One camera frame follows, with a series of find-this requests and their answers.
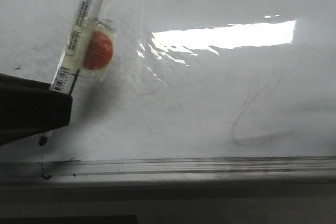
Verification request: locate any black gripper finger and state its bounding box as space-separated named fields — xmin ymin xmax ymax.
xmin=1 ymin=74 xmax=72 ymax=145

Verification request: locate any white whiteboard with metal frame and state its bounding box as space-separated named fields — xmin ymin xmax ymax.
xmin=1 ymin=0 xmax=335 ymax=188

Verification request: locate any white whiteboard marker pen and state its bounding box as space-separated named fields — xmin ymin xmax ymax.
xmin=38 ymin=0 xmax=117 ymax=146

